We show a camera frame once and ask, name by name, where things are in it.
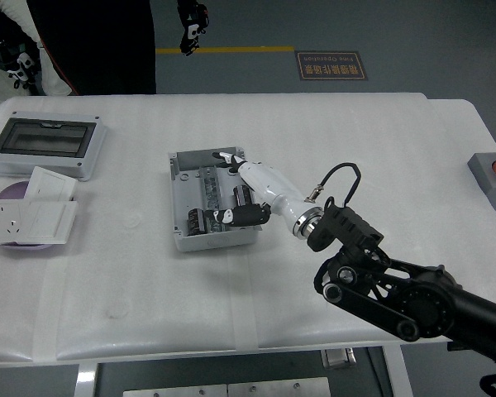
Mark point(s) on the person's right hand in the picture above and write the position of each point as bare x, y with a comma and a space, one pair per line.
21, 70

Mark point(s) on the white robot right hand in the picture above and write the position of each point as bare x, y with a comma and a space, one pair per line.
268, 182

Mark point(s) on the person's left hand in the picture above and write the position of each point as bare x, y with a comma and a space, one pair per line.
194, 29

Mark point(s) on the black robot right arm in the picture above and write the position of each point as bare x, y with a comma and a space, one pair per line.
421, 306

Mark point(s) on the grey distribution box dark window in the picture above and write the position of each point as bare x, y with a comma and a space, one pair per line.
41, 138

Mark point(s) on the open grey junction box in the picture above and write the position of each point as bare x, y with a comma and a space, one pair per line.
182, 194

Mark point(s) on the person in white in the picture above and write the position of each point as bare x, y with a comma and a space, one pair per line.
51, 70

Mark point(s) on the person in black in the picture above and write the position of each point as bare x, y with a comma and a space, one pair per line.
99, 41

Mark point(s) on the purple round plate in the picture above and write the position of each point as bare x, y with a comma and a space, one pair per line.
10, 191

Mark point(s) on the brown floor sign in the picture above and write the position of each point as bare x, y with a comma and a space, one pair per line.
347, 66

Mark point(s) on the white foam mat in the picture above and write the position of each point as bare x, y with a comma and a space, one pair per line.
149, 289

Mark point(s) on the grey block base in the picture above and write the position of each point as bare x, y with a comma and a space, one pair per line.
489, 186

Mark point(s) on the white table leg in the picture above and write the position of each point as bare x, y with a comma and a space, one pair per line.
84, 380
397, 372

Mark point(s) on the black table control panel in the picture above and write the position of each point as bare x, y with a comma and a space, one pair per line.
456, 347

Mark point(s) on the metal mounting rail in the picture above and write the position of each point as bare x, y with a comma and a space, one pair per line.
211, 186

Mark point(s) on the white wall switch panel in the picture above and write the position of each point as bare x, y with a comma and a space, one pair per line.
49, 184
49, 221

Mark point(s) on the white wall socket panel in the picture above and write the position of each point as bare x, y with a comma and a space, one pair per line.
4, 223

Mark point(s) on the grey metal bracket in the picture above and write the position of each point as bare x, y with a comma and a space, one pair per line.
338, 359

